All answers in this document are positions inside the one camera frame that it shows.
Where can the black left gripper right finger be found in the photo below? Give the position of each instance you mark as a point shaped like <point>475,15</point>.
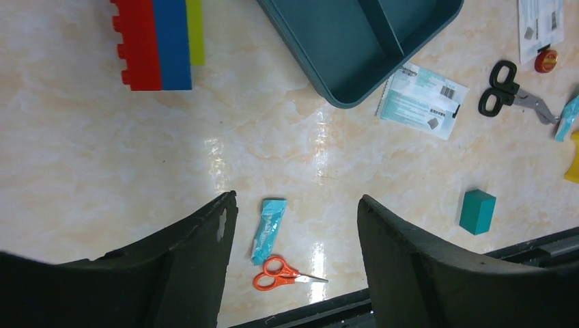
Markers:
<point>417,279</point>

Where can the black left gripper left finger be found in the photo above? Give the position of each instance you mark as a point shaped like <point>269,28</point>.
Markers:
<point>172,278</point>

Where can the teal divided tray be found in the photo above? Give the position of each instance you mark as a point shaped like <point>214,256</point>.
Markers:
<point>348,48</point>

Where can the teal sachet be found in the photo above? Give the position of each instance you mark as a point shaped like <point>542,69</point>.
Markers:
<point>272,212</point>
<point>567,118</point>

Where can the teal rectangular block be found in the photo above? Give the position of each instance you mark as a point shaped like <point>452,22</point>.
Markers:
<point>477,211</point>

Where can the white teal label packet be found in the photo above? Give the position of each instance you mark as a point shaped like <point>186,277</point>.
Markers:
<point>421,99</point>

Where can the small red round cap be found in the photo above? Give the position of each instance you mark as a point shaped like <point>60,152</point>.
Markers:
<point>546,61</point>

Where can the yellow curved plastic piece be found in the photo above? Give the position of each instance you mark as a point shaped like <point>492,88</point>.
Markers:
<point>572,174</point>

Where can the white printed packet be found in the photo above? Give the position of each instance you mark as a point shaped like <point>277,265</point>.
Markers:
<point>540,24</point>

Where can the small orange scissors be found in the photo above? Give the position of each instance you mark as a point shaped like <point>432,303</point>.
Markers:
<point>277,272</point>

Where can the black handled bandage shears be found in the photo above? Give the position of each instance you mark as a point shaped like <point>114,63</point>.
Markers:
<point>504,91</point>

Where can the colourful toy brick block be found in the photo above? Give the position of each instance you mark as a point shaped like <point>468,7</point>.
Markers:
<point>161,42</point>

